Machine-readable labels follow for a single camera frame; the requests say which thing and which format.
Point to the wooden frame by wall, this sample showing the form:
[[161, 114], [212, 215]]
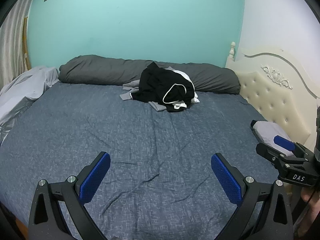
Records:
[[24, 44]]

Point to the cream tufted headboard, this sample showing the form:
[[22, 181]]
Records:
[[279, 88]]

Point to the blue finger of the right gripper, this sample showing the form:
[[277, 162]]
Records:
[[284, 143]]

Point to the light grey duvet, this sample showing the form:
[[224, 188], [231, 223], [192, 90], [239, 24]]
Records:
[[22, 92]]

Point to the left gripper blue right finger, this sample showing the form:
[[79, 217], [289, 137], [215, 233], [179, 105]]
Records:
[[262, 209]]

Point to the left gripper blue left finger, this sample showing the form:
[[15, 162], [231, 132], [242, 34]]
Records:
[[46, 220]]

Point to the person's right hand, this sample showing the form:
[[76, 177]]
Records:
[[312, 199]]

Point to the beige striped curtain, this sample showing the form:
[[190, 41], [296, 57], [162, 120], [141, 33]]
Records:
[[12, 60]]

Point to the black sweater white trim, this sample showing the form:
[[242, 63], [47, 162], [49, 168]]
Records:
[[188, 94]]

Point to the white garment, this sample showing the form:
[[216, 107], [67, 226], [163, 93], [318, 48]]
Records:
[[184, 103]]

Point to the dark grey long pillow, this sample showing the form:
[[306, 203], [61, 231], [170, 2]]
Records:
[[98, 70]]

